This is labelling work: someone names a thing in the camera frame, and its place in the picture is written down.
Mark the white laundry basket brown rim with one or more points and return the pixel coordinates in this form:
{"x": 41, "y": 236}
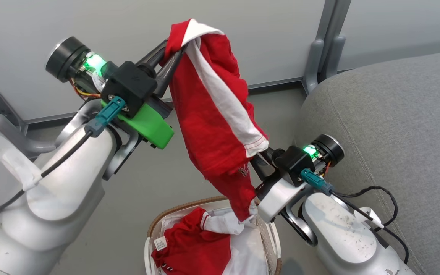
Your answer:
{"x": 269, "y": 236}

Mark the red garment with white cuff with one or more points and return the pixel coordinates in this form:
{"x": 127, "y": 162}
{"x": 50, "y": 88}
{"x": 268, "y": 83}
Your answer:
{"x": 193, "y": 248}

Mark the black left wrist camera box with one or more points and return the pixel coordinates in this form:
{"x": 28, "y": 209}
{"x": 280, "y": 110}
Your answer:
{"x": 128, "y": 82}

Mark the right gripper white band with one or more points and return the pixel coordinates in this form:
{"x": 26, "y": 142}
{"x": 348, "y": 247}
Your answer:
{"x": 277, "y": 198}

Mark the red garment wide white stripe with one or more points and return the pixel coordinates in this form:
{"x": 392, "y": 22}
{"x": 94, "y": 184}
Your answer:
{"x": 204, "y": 126}

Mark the grey fabric sofa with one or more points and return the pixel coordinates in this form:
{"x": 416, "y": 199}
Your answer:
{"x": 395, "y": 114}

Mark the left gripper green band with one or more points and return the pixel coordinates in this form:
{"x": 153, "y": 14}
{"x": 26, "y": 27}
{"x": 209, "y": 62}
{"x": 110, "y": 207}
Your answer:
{"x": 147, "y": 124}

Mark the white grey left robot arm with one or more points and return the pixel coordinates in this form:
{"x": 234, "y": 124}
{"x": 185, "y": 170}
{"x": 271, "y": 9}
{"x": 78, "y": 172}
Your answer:
{"x": 59, "y": 191}

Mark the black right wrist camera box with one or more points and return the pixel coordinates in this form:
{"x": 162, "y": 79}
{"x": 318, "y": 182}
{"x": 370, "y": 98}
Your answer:
{"x": 292, "y": 164}

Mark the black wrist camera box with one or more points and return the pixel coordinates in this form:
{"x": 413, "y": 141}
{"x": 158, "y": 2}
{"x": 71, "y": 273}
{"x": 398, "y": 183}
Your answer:
{"x": 128, "y": 82}
{"x": 292, "y": 164}

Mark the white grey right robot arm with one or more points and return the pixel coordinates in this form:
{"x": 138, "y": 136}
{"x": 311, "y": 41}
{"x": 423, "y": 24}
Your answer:
{"x": 338, "y": 236}

